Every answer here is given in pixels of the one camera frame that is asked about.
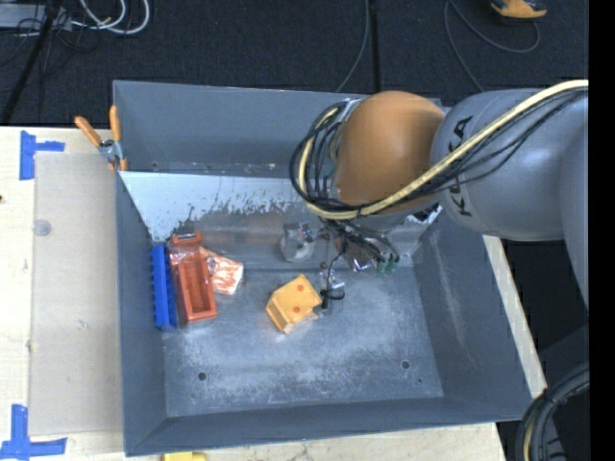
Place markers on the orange plastic box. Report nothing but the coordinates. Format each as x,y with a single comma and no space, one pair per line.
194,286

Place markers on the black cylinder on white bracket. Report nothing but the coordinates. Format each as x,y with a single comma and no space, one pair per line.
426,215

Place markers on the orange and white packet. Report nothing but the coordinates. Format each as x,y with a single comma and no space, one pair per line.
226,274

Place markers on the pale wood board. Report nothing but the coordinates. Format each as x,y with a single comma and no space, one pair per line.
72,305

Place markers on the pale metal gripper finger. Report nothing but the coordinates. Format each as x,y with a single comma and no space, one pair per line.
337,285
326,310

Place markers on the blue studded toy brick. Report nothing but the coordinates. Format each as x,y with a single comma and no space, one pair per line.
161,286

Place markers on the grey metal bin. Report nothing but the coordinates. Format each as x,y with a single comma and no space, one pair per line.
307,372

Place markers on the yellow toy cheese wedge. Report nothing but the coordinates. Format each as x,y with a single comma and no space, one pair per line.
290,303

